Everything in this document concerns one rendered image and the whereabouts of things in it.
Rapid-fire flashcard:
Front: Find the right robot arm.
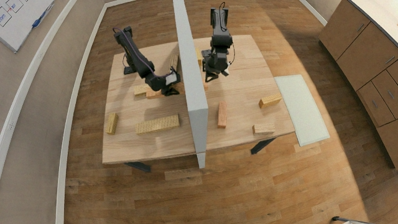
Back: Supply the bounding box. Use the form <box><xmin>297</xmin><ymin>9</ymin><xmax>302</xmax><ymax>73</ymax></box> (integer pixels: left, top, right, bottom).
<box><xmin>114</xmin><ymin>26</ymin><xmax>162</xmax><ymax>91</ymax></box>

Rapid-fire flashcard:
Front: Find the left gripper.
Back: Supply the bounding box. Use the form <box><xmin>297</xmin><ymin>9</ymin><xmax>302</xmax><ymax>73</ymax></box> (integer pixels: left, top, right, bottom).
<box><xmin>202</xmin><ymin>55</ymin><xmax>230</xmax><ymax>83</ymax></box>

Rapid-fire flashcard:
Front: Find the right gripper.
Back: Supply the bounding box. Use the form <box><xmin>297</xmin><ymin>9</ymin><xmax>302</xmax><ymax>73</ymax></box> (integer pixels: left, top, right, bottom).
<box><xmin>158</xmin><ymin>70</ymin><xmax>180</xmax><ymax>96</ymax></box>

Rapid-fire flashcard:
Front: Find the light grey panel with slot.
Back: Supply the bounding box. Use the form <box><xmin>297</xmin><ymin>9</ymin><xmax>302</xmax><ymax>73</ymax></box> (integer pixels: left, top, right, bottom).
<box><xmin>173</xmin><ymin>0</ymin><xmax>208</xmax><ymax>168</ymax></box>

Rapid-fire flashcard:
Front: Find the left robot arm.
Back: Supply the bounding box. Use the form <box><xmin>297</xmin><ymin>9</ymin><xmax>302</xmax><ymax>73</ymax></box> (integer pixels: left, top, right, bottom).
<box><xmin>201</xmin><ymin>7</ymin><xmax>233</xmax><ymax>77</ymax></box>

